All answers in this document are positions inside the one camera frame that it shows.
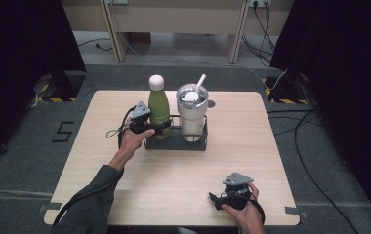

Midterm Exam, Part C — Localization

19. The bundle of black cables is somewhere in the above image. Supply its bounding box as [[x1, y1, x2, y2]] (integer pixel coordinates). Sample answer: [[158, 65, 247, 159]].
[[241, 0, 277, 67]]

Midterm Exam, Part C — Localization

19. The short black floor cable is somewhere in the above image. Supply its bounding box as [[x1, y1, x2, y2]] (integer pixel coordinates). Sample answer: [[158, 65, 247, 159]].
[[76, 38, 113, 53]]

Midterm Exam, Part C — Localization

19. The white wall power socket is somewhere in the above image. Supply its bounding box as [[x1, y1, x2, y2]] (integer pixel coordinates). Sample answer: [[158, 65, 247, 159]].
[[249, 0, 271, 8]]

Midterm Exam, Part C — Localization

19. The person's left hand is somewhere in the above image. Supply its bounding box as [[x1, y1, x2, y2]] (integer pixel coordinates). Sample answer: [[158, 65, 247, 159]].
[[118, 122, 156, 161]]

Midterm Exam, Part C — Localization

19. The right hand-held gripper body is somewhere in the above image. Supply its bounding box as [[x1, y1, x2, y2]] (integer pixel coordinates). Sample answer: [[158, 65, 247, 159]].
[[220, 172, 255, 212]]

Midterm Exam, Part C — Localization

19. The right hand-held gripper cable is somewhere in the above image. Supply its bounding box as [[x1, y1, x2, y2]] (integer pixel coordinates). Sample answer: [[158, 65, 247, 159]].
[[247, 193, 267, 226]]

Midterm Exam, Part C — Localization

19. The black stand base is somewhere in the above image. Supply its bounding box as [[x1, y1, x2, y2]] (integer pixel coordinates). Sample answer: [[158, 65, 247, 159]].
[[31, 71, 87, 103], [261, 72, 309, 105]]

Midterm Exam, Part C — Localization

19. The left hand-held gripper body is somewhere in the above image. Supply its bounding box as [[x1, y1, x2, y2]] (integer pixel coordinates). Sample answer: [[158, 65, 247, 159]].
[[129, 100, 153, 135]]

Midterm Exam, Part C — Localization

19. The beige background desk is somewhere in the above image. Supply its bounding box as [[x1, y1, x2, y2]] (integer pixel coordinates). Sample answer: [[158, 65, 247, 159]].
[[60, 0, 295, 65]]

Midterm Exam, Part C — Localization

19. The long black floor cable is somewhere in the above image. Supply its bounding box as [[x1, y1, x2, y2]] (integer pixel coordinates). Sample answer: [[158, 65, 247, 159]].
[[267, 108, 361, 234]]

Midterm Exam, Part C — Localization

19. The green bottle with white cap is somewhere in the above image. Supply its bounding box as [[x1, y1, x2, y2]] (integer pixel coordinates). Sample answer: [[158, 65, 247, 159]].
[[147, 74, 172, 140]]

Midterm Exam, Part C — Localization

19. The grey floor tape strip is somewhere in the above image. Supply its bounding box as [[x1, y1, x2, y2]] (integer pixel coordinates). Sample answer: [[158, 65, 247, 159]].
[[38, 202, 62, 213], [284, 206, 309, 219]]

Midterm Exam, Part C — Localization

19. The dark curtain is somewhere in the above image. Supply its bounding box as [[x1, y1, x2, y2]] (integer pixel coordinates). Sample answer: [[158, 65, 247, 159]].
[[0, 0, 87, 165], [269, 0, 371, 230]]

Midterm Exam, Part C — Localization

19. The hand-held gripper cable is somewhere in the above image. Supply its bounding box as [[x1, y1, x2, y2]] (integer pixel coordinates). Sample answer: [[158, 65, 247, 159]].
[[52, 105, 138, 227], [247, 193, 267, 226]]

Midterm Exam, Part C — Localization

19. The white tumbler with straw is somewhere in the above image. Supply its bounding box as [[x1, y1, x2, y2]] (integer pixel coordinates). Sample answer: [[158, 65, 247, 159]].
[[176, 73, 210, 143]]

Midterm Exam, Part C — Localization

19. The person's right hand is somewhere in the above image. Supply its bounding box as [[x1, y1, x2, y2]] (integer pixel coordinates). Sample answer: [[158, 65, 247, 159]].
[[222, 182, 265, 230]]

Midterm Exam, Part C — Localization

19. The black wire basket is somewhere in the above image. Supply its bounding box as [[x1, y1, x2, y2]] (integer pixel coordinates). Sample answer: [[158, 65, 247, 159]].
[[143, 114, 208, 151]]

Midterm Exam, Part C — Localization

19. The left hand-held gripper cable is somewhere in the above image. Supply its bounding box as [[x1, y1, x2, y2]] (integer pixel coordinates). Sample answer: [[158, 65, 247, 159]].
[[52, 105, 138, 227]]

